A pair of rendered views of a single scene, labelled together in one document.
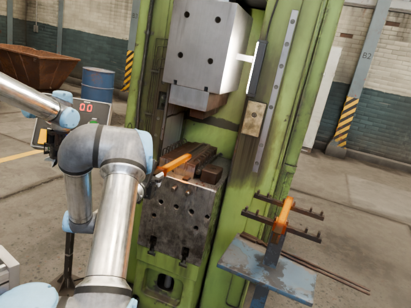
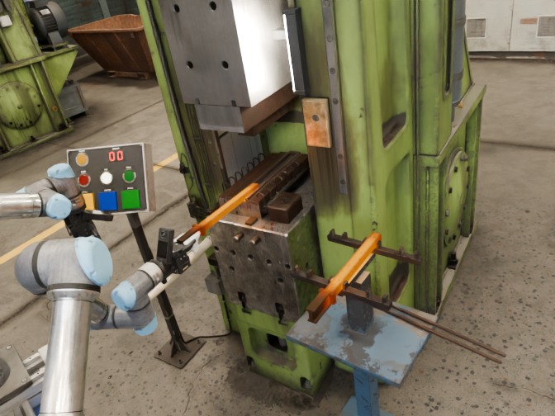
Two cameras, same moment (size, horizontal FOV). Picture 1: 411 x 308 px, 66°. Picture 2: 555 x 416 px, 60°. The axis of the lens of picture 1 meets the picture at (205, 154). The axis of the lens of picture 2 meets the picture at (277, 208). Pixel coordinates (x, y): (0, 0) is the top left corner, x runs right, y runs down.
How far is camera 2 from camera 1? 0.70 m
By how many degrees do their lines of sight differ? 24
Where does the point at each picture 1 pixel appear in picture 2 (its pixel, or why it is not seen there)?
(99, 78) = not seen: hidden behind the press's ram
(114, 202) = (56, 334)
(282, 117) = (355, 112)
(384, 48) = not seen: outside the picture
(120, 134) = (55, 254)
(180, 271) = (283, 330)
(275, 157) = (364, 169)
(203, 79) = (227, 91)
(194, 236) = (282, 290)
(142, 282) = (249, 343)
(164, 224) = (246, 278)
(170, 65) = (184, 81)
